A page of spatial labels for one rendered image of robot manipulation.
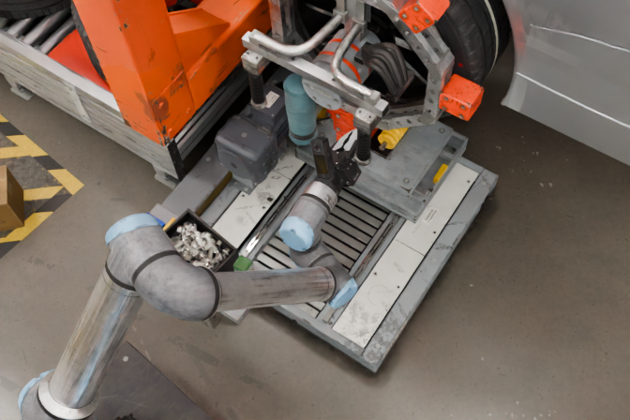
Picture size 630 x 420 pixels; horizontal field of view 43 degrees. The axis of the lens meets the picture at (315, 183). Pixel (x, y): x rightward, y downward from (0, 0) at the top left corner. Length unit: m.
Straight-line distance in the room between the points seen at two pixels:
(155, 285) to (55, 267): 1.34
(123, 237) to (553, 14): 1.08
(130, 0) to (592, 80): 1.13
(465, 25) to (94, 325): 1.12
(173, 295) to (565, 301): 1.56
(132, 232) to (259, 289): 0.32
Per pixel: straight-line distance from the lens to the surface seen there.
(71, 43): 3.17
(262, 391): 2.68
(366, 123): 1.96
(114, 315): 1.84
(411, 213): 2.74
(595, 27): 1.94
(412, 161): 2.76
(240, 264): 2.11
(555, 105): 2.17
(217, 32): 2.48
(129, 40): 2.12
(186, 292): 1.67
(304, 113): 2.34
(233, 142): 2.60
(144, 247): 1.70
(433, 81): 2.09
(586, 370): 2.79
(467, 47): 2.07
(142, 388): 2.42
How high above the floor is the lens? 2.56
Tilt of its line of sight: 60 degrees down
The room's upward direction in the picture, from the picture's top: 4 degrees counter-clockwise
